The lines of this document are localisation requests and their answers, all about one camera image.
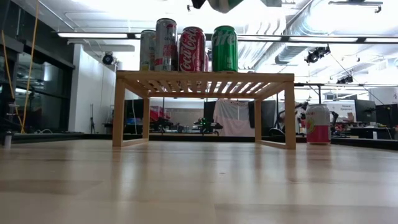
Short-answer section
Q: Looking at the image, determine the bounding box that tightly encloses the grey can with black top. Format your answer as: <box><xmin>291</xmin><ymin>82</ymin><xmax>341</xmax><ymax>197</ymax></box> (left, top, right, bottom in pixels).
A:
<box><xmin>154</xmin><ymin>17</ymin><xmax>178</xmax><ymax>72</ymax></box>

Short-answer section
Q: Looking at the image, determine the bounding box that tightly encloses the black ceiling rail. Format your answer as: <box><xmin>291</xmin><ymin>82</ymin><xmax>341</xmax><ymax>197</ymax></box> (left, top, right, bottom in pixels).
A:
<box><xmin>328</xmin><ymin>0</ymin><xmax>384</xmax><ymax>14</ymax></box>

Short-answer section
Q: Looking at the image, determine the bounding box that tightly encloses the black ceiling spotlight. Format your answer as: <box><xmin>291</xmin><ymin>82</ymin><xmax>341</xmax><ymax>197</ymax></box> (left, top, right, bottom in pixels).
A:
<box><xmin>101</xmin><ymin>52</ymin><xmax>115</xmax><ymax>66</ymax></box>
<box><xmin>335</xmin><ymin>74</ymin><xmax>354</xmax><ymax>85</ymax></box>
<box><xmin>304</xmin><ymin>45</ymin><xmax>332</xmax><ymax>65</ymax></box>

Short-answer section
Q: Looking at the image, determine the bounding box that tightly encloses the white draped cloth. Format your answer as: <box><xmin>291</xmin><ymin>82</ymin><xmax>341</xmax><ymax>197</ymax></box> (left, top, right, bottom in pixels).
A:
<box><xmin>212</xmin><ymin>98</ymin><xmax>256</xmax><ymax>138</ymax></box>

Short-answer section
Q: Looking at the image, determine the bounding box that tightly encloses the green soda can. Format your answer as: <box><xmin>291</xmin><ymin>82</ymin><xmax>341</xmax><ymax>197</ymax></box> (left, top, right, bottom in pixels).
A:
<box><xmin>211</xmin><ymin>25</ymin><xmax>239</xmax><ymax>73</ymax></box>
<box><xmin>207</xmin><ymin>0</ymin><xmax>246</xmax><ymax>14</ymax></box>

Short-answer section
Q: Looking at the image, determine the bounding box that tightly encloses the red Coca-Cola can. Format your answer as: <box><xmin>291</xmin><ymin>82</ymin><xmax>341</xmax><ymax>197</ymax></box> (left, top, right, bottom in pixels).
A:
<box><xmin>178</xmin><ymin>26</ymin><xmax>206</xmax><ymax>73</ymax></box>

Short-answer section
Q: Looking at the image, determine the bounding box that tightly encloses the wooden slatted shelf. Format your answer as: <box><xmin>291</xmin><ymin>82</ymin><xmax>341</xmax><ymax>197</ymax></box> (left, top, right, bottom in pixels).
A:
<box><xmin>111</xmin><ymin>70</ymin><xmax>296</xmax><ymax>151</ymax></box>

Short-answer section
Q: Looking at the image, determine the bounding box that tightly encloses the yellow cable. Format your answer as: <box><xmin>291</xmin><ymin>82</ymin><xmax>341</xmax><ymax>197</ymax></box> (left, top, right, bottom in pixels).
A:
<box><xmin>0</xmin><ymin>29</ymin><xmax>22</xmax><ymax>127</ymax></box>
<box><xmin>21</xmin><ymin>0</ymin><xmax>41</xmax><ymax>134</ymax></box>

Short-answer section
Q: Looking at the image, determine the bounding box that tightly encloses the silver and red soda can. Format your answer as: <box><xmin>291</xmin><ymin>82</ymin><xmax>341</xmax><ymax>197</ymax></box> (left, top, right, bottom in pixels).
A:
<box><xmin>305</xmin><ymin>103</ymin><xmax>331</xmax><ymax>145</ymax></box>

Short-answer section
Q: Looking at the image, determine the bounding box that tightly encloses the black monitor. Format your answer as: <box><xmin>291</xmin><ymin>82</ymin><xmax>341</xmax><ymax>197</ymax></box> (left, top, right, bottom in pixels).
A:
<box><xmin>374</xmin><ymin>103</ymin><xmax>398</xmax><ymax>128</ymax></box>
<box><xmin>248</xmin><ymin>100</ymin><xmax>277</xmax><ymax>130</ymax></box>
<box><xmin>124</xmin><ymin>98</ymin><xmax>144</xmax><ymax>121</ymax></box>
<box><xmin>354</xmin><ymin>98</ymin><xmax>377</xmax><ymax>124</ymax></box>
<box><xmin>203</xmin><ymin>101</ymin><xmax>218</xmax><ymax>124</ymax></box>

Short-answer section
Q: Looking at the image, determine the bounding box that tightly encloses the tall white Celsius can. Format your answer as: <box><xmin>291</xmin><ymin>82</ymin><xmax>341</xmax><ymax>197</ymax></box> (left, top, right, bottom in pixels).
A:
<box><xmin>139</xmin><ymin>29</ymin><xmax>157</xmax><ymax>72</ymax></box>

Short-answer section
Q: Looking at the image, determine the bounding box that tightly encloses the thin black floor stand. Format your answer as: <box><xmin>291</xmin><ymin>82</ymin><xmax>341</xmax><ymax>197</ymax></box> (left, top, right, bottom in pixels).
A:
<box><xmin>90</xmin><ymin>104</ymin><xmax>96</xmax><ymax>134</ymax></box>

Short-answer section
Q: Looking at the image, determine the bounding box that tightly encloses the white sign board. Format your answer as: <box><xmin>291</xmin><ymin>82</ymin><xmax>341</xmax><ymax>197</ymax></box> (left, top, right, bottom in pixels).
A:
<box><xmin>330</xmin><ymin>100</ymin><xmax>357</xmax><ymax>122</ymax></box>

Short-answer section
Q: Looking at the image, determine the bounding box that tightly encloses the silver ventilation duct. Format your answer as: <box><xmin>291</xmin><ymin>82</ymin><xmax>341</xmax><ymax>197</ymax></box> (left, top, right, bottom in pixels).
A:
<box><xmin>238</xmin><ymin>0</ymin><xmax>330</xmax><ymax>73</ymax></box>

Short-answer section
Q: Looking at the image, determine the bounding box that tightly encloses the red background object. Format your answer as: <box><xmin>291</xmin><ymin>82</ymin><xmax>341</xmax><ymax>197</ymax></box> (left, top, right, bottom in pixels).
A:
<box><xmin>149</xmin><ymin>105</ymin><xmax>171</xmax><ymax>123</ymax></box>

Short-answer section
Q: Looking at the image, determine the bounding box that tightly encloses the black ceiling light track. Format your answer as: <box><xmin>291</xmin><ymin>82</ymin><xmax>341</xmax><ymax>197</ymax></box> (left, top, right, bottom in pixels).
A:
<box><xmin>51</xmin><ymin>30</ymin><xmax>398</xmax><ymax>45</ymax></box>

